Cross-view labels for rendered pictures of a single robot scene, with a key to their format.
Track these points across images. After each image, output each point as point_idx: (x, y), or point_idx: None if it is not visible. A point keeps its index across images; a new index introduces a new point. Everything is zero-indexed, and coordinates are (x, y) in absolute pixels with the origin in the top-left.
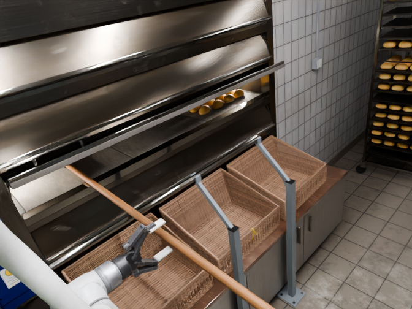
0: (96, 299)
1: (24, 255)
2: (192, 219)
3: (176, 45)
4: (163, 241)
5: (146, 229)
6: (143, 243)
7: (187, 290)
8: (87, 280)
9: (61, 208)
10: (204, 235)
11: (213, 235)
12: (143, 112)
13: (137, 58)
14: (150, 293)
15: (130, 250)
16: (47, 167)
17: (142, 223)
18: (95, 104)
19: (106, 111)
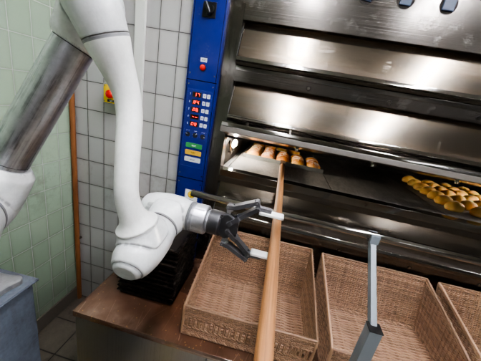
0: (164, 214)
1: (127, 102)
2: (348, 295)
3: (462, 97)
4: (303, 284)
5: (258, 208)
6: (285, 268)
7: (275, 335)
8: (179, 200)
9: (247, 180)
10: (348, 321)
11: (357, 331)
12: (368, 150)
13: (399, 91)
14: (253, 308)
15: (232, 215)
16: (250, 131)
17: None
18: (326, 114)
19: (332, 125)
